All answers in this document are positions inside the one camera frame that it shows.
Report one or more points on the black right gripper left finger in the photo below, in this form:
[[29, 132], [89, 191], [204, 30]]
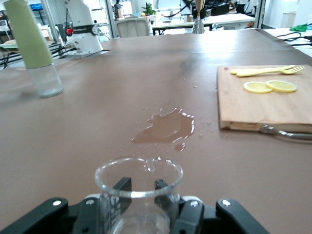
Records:
[[61, 217]]

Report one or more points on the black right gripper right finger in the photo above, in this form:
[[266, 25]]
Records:
[[207, 219]]

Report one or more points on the clear glass beaker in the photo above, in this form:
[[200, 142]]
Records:
[[139, 195]]

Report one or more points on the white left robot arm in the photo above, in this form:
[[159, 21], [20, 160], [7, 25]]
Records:
[[83, 36]]

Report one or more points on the brown paper table cover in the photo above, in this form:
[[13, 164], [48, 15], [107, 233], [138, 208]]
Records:
[[73, 134]]

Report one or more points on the spilled liquid puddle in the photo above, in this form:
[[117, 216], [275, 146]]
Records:
[[168, 129]]

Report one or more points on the wooden cutting board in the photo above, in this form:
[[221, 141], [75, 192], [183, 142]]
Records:
[[256, 109]]

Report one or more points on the lemon slice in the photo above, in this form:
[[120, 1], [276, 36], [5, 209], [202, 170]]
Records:
[[284, 85], [256, 87]]

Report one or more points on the yellow plastic fork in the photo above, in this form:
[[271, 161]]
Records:
[[258, 73]]

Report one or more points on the green sleeved glass bottle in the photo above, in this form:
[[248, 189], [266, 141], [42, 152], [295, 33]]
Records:
[[29, 36]]

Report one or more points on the white background table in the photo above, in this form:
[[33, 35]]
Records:
[[219, 20]]

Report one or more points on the grey office chair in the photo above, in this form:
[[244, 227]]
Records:
[[132, 28]]

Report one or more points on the wooden tripod leg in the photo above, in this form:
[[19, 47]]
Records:
[[198, 14]]

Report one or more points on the green potted plant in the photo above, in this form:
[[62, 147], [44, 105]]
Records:
[[148, 9]]

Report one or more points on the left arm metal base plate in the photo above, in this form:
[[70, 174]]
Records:
[[97, 52]]

